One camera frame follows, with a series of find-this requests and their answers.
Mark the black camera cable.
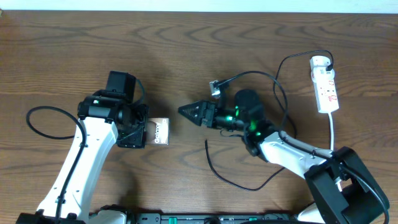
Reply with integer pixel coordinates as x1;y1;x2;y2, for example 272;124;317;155
25;106;87;224
217;70;391;224

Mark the black right camera cable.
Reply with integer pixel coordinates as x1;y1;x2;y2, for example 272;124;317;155
217;70;391;224

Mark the black left camera cable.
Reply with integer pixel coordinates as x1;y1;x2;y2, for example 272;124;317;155
25;106;87;224

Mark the black charger cable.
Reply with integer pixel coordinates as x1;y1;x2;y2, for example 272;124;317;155
204;49;335;192

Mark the white charger plug adapter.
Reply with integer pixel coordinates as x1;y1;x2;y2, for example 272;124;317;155
310;55;333;72

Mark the white power strip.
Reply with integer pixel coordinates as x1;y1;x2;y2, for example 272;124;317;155
311;67;339;113

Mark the white power strip cord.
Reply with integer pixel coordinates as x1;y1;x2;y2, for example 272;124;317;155
328;112;336;152

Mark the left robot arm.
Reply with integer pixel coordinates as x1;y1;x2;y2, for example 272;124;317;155
17;90;149;223

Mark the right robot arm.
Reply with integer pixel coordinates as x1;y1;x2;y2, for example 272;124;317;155
178;90;389;223

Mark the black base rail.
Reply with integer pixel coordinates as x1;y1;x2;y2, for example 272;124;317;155
90;212;299;224

